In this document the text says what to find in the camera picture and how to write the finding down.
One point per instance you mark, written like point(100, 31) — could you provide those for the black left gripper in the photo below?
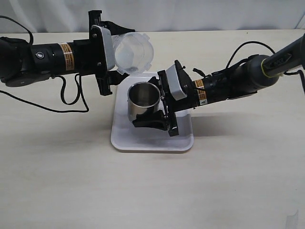
point(91, 57)

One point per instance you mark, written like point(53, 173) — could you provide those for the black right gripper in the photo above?
point(157, 119)

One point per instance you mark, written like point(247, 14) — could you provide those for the stainless steel cup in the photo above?
point(143, 99)

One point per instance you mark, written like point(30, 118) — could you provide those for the clear plastic pitcher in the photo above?
point(133, 53)

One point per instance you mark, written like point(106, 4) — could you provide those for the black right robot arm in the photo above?
point(249, 75)

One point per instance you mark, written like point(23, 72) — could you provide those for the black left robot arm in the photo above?
point(23, 62)

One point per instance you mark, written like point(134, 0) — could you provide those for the white rectangular plastic tray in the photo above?
point(125, 137)

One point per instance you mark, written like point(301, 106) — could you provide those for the white backdrop curtain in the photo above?
point(152, 15)

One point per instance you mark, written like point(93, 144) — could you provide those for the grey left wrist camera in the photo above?
point(107, 44)

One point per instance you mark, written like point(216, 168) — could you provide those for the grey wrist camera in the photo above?
point(107, 44)
point(174, 84)

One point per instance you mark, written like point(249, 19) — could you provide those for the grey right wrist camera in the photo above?
point(174, 84)

